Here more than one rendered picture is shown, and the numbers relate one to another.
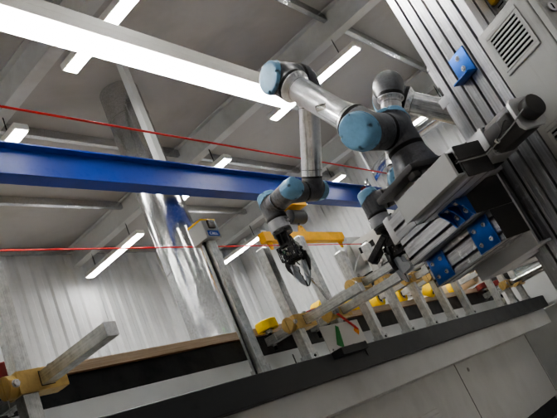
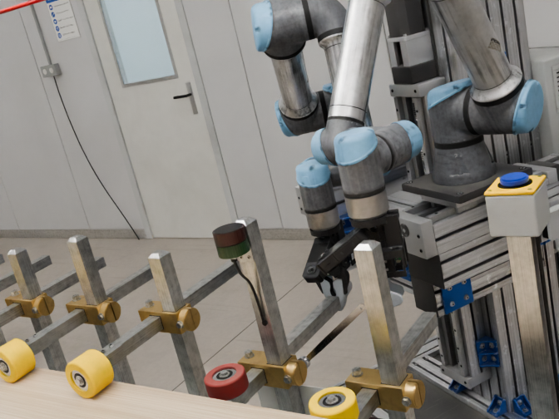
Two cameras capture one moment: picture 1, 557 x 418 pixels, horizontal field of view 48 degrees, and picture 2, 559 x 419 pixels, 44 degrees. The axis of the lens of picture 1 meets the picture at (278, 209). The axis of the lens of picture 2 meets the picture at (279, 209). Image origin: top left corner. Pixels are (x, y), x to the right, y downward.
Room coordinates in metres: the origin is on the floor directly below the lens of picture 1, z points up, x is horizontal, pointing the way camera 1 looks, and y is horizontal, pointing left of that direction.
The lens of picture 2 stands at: (2.17, 1.23, 1.54)
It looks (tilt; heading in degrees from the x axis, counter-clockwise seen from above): 16 degrees down; 275
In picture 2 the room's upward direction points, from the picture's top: 13 degrees counter-clockwise
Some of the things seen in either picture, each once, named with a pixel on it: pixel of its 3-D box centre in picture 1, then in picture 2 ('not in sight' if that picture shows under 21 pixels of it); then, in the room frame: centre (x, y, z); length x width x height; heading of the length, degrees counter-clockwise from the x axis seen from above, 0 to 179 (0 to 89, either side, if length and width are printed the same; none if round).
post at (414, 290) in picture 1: (416, 294); (46, 332); (2.99, -0.42, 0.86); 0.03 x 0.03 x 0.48; 58
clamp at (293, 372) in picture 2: (335, 313); (272, 370); (2.37, -0.03, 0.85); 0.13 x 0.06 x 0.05; 148
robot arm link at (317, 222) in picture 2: (381, 221); (321, 218); (2.21, -0.32, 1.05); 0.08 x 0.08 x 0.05
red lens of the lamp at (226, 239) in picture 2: not in sight; (230, 234); (2.37, 0.02, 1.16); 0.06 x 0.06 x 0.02
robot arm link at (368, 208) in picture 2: (280, 226); (367, 203); (2.12, 0.02, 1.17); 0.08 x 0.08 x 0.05
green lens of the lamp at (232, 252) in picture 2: not in sight; (233, 247); (2.37, 0.02, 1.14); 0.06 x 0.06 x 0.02
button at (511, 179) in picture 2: not in sight; (514, 181); (1.92, 0.25, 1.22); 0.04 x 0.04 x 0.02
